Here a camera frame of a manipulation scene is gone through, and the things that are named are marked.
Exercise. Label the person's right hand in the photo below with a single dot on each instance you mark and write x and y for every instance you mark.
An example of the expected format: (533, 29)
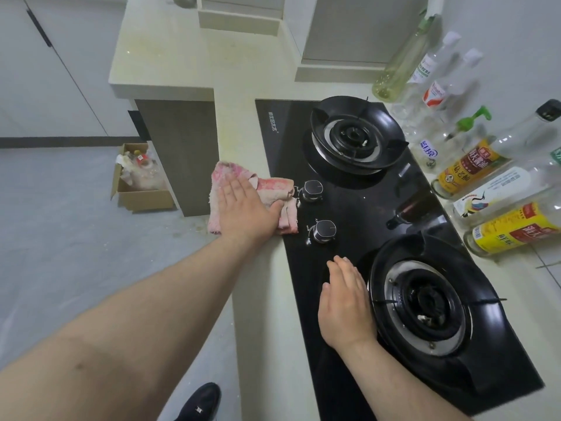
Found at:
(346, 311)

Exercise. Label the person's left hand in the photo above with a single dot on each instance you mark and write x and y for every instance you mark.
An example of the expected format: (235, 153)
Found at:
(245, 214)

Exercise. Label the pink dish cloth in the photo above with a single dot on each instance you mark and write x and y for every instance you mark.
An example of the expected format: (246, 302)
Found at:
(276, 186)

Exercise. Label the person's right forearm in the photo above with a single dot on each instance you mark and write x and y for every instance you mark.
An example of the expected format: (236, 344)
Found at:
(394, 390)

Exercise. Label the person's left forearm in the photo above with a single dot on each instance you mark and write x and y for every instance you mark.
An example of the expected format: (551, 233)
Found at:
(122, 337)

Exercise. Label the person's black left shoe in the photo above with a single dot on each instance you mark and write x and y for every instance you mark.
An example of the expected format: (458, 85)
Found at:
(199, 405)

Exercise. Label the white countertop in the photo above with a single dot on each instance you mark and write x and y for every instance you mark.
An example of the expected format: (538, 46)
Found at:
(175, 52)

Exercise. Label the black glass gas stove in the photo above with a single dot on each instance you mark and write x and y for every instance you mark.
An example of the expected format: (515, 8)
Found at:
(298, 267)

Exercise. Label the black round stove burner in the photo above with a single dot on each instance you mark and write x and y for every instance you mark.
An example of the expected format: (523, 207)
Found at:
(355, 135)
(429, 302)

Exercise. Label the large open cardboard box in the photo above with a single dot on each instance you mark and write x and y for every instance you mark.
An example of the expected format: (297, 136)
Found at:
(144, 199)

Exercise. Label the yellow label vinegar bottle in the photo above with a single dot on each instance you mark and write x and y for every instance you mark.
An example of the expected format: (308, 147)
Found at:
(508, 234)

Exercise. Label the green pump clear bottle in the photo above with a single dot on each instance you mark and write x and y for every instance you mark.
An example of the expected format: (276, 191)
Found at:
(431, 149)

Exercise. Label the white cap green band bottle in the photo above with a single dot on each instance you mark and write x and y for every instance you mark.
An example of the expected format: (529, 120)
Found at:
(491, 195)

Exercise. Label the black cap yellow label bottle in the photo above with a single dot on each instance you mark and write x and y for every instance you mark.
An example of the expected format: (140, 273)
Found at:
(469, 166)

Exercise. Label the clear bottle yellowish oil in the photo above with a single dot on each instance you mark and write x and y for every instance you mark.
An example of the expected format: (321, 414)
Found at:
(403, 65)

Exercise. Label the clear bottle red label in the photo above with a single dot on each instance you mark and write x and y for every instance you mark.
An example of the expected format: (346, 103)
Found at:
(436, 94)

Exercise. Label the clear bottle white label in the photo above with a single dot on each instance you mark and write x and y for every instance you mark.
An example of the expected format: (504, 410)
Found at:
(427, 67)

